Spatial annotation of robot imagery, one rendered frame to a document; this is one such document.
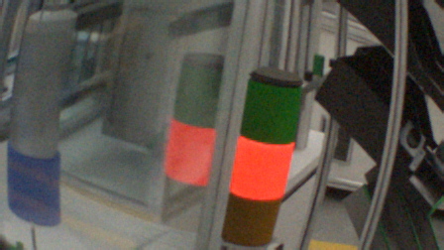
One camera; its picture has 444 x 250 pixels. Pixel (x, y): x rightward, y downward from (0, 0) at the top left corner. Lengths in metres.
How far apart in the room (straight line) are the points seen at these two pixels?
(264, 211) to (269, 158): 0.05
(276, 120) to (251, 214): 0.09
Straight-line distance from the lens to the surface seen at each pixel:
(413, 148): 1.49
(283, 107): 1.06
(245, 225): 1.09
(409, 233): 1.64
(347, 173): 5.55
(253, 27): 1.07
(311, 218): 1.86
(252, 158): 1.08
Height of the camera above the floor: 1.63
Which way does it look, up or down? 14 degrees down
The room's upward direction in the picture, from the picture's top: 9 degrees clockwise
